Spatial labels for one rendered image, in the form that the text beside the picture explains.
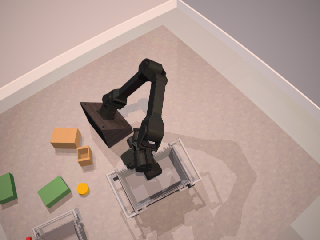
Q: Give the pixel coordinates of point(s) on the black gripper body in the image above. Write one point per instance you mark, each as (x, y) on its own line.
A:
(156, 169)

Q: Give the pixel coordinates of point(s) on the green rectangular block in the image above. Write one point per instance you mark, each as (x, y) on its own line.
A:
(7, 188)
(54, 191)

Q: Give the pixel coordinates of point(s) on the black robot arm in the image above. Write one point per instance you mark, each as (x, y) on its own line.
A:
(152, 126)

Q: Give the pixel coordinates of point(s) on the orange cylinder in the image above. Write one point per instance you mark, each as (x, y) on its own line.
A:
(82, 189)

